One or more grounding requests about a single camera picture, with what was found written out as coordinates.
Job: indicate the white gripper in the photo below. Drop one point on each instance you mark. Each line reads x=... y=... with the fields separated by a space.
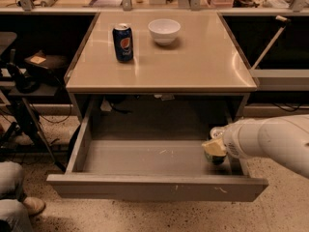
x=232 y=141

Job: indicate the green soda can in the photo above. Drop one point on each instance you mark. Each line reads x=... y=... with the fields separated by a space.
x=215 y=133

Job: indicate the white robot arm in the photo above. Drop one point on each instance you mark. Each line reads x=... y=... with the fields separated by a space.
x=283 y=139

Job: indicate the grey cabinet with tan top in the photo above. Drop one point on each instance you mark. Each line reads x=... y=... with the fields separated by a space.
x=202 y=60

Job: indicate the open grey top drawer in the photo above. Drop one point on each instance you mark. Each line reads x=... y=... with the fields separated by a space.
x=151 y=150

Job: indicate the blue Pepsi can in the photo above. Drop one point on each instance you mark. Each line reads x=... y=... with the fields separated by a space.
x=123 y=43

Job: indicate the white ceramic bowl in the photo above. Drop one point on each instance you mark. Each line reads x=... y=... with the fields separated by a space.
x=164 y=31

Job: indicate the white stick with cork tip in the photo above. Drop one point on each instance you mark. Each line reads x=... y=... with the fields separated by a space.
x=284 y=23

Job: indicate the tan shoe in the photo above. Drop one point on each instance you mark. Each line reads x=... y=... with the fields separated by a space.
x=33 y=205

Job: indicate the black bag with note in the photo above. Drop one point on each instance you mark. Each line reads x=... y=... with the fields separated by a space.
x=41 y=64

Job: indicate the black side stand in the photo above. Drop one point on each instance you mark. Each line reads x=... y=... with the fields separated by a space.
x=22 y=110

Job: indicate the person's legs in jeans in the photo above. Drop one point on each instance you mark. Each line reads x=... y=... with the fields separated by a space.
x=12 y=211

